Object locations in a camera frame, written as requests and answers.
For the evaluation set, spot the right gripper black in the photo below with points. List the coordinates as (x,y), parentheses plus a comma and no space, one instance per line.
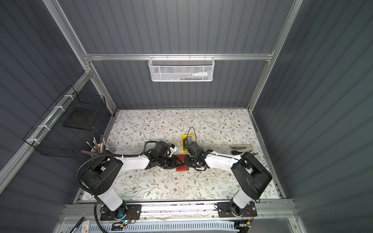
(193,159)

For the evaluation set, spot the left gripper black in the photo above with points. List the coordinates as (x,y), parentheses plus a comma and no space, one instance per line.
(171,161)

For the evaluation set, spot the yellow plastic card tray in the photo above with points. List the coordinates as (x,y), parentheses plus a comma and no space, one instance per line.
(186,140)

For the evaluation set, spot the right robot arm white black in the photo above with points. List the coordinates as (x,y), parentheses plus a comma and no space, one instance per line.
(252,176)

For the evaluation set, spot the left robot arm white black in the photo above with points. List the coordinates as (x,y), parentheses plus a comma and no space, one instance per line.
(97,175)

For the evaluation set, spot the floral table mat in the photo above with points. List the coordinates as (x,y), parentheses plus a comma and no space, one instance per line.
(216,129)

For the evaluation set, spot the beige stapler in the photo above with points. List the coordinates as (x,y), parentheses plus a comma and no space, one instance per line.
(240,149)

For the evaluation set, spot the white pen cup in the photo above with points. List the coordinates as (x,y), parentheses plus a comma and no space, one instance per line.
(95,147)

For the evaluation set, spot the white tube in basket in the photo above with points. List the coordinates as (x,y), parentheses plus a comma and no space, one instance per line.
(203,74)

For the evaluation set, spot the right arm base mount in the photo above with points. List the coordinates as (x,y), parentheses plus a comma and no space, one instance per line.
(230,209)

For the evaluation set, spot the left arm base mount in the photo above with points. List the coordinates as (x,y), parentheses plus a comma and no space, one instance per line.
(124,212)

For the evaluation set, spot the white wire mesh basket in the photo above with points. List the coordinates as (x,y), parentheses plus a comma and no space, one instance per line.
(180,70)

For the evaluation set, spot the black wire mesh basket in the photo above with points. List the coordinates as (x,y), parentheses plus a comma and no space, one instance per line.
(65,131)

